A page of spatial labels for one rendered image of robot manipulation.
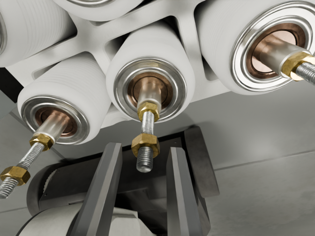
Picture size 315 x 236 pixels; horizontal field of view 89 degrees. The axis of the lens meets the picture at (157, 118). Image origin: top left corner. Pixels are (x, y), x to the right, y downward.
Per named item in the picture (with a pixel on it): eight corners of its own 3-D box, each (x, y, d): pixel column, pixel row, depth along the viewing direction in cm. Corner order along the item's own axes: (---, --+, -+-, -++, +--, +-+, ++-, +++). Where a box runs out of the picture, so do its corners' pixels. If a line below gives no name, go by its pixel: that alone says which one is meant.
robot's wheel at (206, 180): (207, 152, 61) (224, 208, 45) (194, 155, 62) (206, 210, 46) (196, 112, 49) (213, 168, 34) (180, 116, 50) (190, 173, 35)
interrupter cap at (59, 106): (61, 83, 16) (58, 86, 16) (102, 133, 21) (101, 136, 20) (8, 105, 18) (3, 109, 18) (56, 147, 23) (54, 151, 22)
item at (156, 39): (136, 8, 27) (111, 26, 13) (187, 28, 29) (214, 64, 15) (124, 62, 33) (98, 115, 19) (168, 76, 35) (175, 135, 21)
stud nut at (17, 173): (18, 163, 13) (11, 173, 13) (35, 174, 14) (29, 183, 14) (2, 168, 14) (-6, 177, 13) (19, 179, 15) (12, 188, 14)
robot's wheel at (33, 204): (89, 178, 73) (70, 230, 57) (80, 180, 74) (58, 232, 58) (58, 151, 61) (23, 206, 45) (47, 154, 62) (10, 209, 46)
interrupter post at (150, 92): (142, 77, 16) (139, 94, 13) (165, 84, 17) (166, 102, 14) (136, 97, 17) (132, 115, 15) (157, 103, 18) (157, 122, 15)
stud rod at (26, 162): (51, 125, 18) (-2, 192, 12) (58, 131, 18) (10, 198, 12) (44, 128, 18) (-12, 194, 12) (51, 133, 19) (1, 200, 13)
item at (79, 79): (108, 33, 30) (61, 71, 15) (131, 78, 35) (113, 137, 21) (66, 53, 32) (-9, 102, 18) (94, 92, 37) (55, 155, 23)
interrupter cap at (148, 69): (122, 42, 14) (120, 44, 13) (199, 70, 16) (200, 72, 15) (109, 109, 18) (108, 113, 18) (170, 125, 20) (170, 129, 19)
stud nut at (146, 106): (147, 121, 15) (147, 128, 14) (134, 111, 14) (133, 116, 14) (163, 110, 14) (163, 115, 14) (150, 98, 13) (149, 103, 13)
